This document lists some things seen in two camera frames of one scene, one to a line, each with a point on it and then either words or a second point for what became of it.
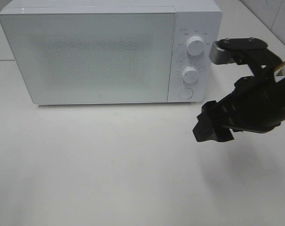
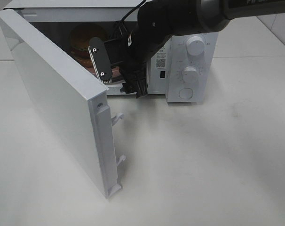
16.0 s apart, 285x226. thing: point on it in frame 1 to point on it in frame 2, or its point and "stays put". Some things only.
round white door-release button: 186,93 stays put
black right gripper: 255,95 to 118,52
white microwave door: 93,54 to 76,98
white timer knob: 190,74 stays put
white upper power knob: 195,45 stays put
